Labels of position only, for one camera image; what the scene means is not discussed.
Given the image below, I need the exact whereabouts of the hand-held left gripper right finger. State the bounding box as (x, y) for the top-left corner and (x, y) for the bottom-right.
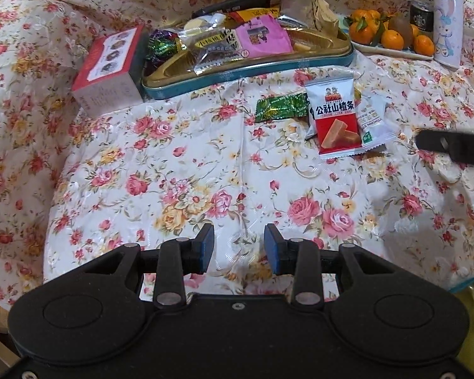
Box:
(264, 224), (399, 309)

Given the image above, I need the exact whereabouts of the white rectangular plate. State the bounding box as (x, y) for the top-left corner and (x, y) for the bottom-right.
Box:
(349, 33), (435, 62)

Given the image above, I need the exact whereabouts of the brown clear snack packet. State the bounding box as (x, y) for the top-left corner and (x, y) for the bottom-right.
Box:
(278, 0), (314, 28)

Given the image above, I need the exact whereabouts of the pink cardboard box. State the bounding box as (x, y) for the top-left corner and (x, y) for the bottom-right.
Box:
(71, 24), (147, 116)

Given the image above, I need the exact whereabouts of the green foil candy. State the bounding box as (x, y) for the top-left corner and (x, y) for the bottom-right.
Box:
(147, 27), (186, 64)

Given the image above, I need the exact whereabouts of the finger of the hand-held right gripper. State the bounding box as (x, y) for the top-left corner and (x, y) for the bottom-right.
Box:
(416, 128), (474, 165)

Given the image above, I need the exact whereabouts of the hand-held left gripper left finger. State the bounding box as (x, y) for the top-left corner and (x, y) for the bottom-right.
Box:
(79, 223), (216, 309)

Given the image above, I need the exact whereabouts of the pink snack packet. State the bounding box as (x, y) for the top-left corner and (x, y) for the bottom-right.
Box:
(235, 14), (294, 58)

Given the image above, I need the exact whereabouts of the green foil snack packet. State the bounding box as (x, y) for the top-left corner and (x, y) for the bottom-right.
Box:
(255, 92), (309, 123)

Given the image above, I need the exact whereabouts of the black remote control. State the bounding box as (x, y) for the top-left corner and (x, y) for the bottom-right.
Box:
(191, 0), (272, 18)

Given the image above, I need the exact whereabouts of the brown paper bag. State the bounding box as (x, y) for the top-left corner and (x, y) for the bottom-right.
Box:
(310, 0), (340, 34)

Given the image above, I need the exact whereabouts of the red white snack packet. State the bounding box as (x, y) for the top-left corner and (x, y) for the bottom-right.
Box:
(303, 75), (360, 160)

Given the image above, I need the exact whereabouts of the white purple thermos bottle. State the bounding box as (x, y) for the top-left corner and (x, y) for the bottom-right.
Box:
(432, 0), (465, 68)

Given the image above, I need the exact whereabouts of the orange tangerine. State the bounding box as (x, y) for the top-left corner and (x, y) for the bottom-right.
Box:
(413, 34), (436, 57)
(380, 29), (404, 51)
(351, 9), (382, 22)
(348, 18), (374, 46)

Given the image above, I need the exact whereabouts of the dark drink can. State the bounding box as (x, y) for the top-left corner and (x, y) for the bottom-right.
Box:
(409, 0), (435, 32)

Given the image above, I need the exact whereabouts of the teal tin box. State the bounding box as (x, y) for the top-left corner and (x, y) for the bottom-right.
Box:
(141, 27), (354, 101)

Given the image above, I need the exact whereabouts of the white green snack packet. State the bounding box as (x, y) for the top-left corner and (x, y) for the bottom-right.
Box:
(355, 95), (396, 153)

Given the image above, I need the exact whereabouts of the orange snack packet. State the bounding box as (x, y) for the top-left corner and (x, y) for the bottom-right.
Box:
(227, 6), (281, 22)

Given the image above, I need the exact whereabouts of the brown kiwi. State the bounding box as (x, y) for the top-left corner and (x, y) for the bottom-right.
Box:
(388, 14), (413, 46)

